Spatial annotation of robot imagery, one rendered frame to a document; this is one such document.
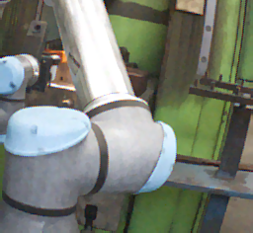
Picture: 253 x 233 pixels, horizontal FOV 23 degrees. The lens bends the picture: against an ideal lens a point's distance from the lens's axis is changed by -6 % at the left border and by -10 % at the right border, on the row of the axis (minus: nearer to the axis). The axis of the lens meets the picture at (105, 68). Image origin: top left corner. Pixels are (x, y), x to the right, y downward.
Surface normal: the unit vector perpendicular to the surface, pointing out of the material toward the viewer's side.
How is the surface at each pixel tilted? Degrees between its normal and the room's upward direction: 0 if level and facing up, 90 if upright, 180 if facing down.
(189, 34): 90
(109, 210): 90
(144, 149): 57
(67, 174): 90
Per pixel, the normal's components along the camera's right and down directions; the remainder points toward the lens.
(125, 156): 0.51, -0.19
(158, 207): -0.22, 0.10
